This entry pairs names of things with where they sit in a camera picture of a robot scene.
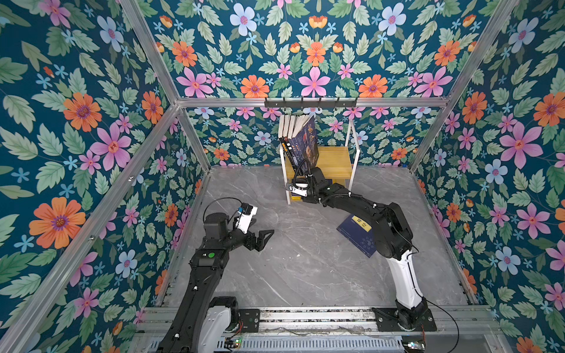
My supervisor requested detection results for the dark patterned book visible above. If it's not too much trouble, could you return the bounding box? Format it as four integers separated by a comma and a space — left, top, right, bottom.
300, 116, 319, 174

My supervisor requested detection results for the small dark blue book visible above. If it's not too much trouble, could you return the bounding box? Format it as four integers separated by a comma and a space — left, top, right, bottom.
337, 215, 377, 258

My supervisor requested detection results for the black wolf cover book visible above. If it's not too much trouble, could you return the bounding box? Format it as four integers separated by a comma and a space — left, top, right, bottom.
283, 115, 299, 170

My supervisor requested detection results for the dark book orange calligraphy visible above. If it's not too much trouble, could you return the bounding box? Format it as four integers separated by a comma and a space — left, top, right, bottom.
292, 115, 310, 167

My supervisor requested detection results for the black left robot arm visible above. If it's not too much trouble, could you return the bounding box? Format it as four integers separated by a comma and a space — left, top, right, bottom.
157, 204, 275, 352

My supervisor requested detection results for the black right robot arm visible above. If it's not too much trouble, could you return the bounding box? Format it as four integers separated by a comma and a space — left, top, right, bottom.
296, 167, 428, 330

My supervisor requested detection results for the white wooden book shelf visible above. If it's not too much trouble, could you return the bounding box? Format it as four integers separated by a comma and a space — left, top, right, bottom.
279, 123, 360, 204

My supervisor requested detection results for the black book on shelf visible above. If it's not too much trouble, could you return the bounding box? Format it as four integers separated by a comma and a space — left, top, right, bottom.
278, 115, 291, 149

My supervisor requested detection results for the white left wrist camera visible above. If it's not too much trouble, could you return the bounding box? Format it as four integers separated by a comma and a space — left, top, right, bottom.
235, 203, 257, 234

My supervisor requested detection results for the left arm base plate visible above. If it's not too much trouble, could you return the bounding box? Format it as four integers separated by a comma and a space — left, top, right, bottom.
227, 308, 261, 335

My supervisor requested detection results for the black hook rail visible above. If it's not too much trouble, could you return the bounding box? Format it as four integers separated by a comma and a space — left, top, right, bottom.
263, 97, 358, 110

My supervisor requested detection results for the aluminium mounting rail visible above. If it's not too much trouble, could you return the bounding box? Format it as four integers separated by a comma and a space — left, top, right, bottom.
136, 305, 500, 336

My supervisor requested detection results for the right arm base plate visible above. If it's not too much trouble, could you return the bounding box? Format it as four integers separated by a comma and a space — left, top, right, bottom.
371, 307, 438, 332

